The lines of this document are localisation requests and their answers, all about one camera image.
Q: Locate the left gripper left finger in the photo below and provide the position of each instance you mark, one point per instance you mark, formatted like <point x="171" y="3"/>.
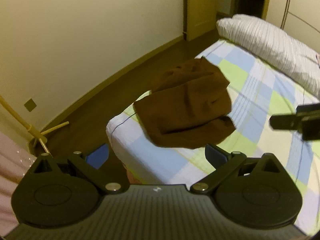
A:
<point x="98" y="157"/>

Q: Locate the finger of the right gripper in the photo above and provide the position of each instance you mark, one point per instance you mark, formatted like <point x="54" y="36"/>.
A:
<point x="288" y="122"/>

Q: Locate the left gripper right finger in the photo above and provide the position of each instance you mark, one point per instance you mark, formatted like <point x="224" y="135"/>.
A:
<point x="216" y="156"/>

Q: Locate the brown knit sweater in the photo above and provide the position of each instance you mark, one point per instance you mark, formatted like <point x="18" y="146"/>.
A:
<point x="188" y="106"/>

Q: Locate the checkered bed sheet mattress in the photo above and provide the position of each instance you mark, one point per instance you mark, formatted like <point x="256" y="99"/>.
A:
<point x="257" y="91"/>

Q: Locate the wooden stand legs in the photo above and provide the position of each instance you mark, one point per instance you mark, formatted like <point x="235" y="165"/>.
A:
<point x="39" y="136"/>

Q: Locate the white striped quilt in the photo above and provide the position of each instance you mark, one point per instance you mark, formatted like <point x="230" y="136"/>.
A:
<point x="273" y="45"/>

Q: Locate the white sliding wardrobe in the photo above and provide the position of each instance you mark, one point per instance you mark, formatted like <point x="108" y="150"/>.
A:
<point x="277" y="12"/>

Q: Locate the wall socket plate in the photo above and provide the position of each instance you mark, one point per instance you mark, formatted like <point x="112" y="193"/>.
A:
<point x="30" y="105"/>

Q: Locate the door frame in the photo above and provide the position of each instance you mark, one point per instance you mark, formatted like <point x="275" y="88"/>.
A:
<point x="200" y="15"/>

